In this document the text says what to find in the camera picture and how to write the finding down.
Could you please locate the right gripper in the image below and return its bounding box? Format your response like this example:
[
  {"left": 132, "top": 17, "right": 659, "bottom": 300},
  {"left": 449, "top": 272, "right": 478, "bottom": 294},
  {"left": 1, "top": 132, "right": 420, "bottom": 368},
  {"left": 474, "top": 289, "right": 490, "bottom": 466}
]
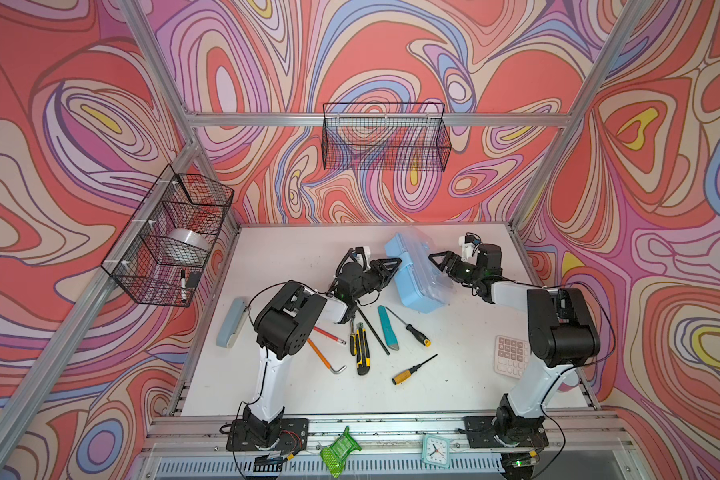
[{"left": 428, "top": 252, "right": 483, "bottom": 286}]

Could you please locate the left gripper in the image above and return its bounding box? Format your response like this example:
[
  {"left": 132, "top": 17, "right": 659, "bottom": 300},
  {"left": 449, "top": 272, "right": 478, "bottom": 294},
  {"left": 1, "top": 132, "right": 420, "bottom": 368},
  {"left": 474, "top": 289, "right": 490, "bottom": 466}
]
[{"left": 349, "top": 260, "right": 403, "bottom": 305}]

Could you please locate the light blue plastic tool box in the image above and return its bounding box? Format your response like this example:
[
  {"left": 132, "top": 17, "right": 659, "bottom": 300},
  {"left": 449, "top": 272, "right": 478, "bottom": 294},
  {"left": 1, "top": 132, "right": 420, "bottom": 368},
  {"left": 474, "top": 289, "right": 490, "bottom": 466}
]
[{"left": 384, "top": 227, "right": 453, "bottom": 314}]

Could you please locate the screwdriver black orange handle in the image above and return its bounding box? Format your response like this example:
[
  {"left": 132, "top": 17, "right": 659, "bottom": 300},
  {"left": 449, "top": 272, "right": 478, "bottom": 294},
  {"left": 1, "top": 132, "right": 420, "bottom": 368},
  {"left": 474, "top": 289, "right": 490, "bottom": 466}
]
[{"left": 386, "top": 307, "right": 431, "bottom": 347}]

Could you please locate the small yellow handle screwdriver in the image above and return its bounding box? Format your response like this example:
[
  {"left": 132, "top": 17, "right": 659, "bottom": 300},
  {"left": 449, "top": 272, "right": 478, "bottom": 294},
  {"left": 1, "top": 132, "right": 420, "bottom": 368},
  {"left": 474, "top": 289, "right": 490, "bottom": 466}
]
[{"left": 392, "top": 354, "right": 437, "bottom": 386}]

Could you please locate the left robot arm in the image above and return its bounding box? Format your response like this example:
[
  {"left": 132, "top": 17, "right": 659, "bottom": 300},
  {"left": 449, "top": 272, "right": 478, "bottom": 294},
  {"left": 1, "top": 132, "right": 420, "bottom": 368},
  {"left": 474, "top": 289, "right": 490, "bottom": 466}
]
[{"left": 240, "top": 246, "right": 402, "bottom": 438}]

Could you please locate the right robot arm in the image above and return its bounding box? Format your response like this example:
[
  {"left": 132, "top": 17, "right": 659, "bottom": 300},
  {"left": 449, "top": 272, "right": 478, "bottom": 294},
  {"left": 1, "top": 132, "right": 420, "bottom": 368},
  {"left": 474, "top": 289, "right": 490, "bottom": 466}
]
[{"left": 428, "top": 232, "right": 601, "bottom": 444}]

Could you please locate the black hex key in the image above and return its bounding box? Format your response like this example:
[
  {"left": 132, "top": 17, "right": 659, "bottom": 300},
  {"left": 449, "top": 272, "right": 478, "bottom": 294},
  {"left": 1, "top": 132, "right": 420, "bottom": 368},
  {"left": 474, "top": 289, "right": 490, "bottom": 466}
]
[{"left": 357, "top": 307, "right": 390, "bottom": 356}]

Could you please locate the teal utility knife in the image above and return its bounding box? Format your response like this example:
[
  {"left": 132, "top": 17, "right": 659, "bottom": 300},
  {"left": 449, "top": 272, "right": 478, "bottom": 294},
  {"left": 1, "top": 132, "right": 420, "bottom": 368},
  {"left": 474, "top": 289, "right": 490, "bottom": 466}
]
[{"left": 377, "top": 306, "right": 399, "bottom": 351}]

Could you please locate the red hex key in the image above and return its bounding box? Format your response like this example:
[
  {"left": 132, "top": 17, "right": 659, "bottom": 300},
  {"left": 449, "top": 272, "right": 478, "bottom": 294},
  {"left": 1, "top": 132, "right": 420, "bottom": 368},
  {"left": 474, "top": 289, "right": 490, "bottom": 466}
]
[{"left": 313, "top": 326, "right": 347, "bottom": 345}]

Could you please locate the large yellow black utility knife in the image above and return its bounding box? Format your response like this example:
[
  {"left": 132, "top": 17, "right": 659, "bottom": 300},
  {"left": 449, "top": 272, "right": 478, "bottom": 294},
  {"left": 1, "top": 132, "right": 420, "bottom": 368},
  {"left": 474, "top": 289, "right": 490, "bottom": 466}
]
[{"left": 355, "top": 323, "right": 371, "bottom": 376}]

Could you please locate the pink calculator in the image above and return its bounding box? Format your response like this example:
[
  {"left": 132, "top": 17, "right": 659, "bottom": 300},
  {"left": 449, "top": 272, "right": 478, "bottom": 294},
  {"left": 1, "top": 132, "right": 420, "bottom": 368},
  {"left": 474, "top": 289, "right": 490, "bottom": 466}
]
[{"left": 493, "top": 335, "right": 531, "bottom": 379}]

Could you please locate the orange hex key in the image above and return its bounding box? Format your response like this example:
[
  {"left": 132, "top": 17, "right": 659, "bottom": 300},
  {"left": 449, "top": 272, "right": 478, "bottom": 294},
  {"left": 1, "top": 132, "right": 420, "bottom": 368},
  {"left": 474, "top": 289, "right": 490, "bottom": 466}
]
[{"left": 307, "top": 339, "right": 347, "bottom": 375}]

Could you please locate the grey blue stapler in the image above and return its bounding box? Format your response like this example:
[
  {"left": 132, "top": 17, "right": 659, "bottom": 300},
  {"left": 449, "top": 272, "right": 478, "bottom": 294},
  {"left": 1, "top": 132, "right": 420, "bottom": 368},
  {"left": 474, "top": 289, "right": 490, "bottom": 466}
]
[{"left": 215, "top": 297, "right": 247, "bottom": 348}]

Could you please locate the grey tape roll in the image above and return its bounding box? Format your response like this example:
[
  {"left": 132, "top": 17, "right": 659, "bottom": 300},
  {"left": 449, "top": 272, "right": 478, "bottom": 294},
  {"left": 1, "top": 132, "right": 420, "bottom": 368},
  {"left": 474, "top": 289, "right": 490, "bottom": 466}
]
[{"left": 168, "top": 228, "right": 211, "bottom": 251}]

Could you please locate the small teal alarm clock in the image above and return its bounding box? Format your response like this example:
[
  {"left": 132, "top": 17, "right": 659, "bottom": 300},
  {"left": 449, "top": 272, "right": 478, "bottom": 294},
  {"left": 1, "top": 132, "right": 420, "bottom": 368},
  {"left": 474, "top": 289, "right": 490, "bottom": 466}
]
[{"left": 421, "top": 434, "right": 451, "bottom": 468}]

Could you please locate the black wire basket back wall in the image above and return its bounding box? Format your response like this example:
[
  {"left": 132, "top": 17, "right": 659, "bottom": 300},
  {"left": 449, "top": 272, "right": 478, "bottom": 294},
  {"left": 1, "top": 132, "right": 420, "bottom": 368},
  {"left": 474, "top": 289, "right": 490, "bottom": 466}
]
[{"left": 321, "top": 100, "right": 452, "bottom": 172}]

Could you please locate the black wire basket wall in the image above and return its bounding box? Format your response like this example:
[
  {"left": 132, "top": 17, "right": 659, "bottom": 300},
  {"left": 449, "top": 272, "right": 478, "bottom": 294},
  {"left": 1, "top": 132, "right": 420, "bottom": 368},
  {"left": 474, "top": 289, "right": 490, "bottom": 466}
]
[
  {"left": 101, "top": 166, "right": 234, "bottom": 308},
  {"left": 321, "top": 100, "right": 452, "bottom": 172}
]

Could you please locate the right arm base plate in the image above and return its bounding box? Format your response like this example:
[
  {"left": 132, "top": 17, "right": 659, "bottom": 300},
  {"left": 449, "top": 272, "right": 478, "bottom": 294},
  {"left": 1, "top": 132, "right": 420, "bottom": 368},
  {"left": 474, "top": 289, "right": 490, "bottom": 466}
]
[{"left": 462, "top": 415, "right": 549, "bottom": 450}]

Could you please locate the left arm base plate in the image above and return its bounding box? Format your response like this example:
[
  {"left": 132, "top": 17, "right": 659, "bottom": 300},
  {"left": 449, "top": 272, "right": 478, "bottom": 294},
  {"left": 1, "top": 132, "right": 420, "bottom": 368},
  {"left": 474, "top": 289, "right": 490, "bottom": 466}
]
[{"left": 226, "top": 417, "right": 309, "bottom": 453}]

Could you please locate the black wire basket left wall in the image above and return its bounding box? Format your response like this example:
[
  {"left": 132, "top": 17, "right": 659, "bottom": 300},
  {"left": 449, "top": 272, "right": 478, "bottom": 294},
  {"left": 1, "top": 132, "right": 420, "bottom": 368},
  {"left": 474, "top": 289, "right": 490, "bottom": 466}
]
[{"left": 101, "top": 166, "right": 234, "bottom": 308}]

